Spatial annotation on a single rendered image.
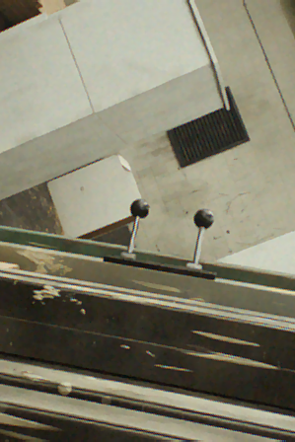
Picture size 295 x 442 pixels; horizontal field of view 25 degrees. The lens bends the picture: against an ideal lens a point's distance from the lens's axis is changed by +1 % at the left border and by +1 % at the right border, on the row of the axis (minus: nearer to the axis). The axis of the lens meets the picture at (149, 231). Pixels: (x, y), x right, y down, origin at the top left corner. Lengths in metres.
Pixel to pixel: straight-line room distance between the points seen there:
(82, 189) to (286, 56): 4.33
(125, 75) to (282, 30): 6.38
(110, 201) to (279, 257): 1.98
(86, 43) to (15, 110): 0.50
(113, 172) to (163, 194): 3.23
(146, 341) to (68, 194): 5.64
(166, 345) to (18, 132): 3.02
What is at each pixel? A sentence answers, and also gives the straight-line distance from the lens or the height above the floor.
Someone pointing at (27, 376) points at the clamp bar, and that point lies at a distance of 0.34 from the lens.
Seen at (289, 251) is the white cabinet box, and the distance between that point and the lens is 4.73.
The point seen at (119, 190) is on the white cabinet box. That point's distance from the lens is 6.11.
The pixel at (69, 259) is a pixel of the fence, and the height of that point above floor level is 1.30.
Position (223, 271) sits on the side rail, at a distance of 1.40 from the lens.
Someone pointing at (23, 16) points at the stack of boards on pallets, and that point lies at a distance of 7.11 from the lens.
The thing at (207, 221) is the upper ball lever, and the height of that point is 1.55.
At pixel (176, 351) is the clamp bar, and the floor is 1.52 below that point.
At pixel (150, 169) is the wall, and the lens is 9.41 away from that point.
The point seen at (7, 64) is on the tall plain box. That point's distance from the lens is 3.69.
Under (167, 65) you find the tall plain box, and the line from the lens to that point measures 3.46.
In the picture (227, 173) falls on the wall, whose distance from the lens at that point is 9.26.
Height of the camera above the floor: 1.63
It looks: 8 degrees down
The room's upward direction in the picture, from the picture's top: 68 degrees clockwise
